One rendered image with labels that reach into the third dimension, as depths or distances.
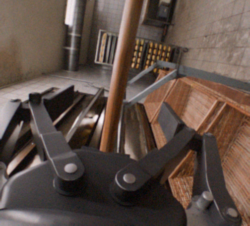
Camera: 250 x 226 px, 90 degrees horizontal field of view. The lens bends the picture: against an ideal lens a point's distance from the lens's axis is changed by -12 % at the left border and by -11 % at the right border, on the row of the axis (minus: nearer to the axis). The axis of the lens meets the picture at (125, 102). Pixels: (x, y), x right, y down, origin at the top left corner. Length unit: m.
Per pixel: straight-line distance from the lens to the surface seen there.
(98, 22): 5.45
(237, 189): 0.84
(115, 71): 0.26
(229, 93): 0.94
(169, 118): 0.17
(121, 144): 0.38
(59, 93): 0.17
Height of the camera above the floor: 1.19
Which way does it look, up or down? 3 degrees down
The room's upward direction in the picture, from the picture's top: 80 degrees counter-clockwise
